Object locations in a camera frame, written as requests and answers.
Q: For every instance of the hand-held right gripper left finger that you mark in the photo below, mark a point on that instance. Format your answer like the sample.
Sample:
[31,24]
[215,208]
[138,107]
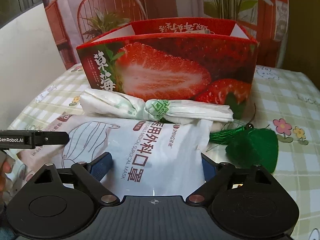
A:
[101,166]

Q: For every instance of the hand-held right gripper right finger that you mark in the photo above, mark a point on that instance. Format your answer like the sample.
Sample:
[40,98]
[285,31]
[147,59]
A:
[208,167]

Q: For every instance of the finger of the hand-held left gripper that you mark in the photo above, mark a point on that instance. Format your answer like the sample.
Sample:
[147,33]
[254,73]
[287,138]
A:
[50,138]

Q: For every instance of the white packet brown label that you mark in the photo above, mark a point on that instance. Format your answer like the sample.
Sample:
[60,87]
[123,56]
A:
[45,152]

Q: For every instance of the green tasselled sachet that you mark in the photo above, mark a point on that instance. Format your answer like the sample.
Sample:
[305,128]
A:
[250,147]

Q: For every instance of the white face mask pack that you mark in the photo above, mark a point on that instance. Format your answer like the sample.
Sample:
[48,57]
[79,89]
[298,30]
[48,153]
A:
[155,142]

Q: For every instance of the white knotted plastic bag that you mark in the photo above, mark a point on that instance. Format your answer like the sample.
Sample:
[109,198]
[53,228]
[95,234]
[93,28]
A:
[112,105]

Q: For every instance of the red strawberry print cardboard box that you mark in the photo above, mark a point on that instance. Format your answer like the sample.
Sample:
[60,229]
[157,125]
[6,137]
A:
[162,75]

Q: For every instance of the person's left hand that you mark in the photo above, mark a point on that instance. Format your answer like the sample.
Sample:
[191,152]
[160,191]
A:
[7,167]

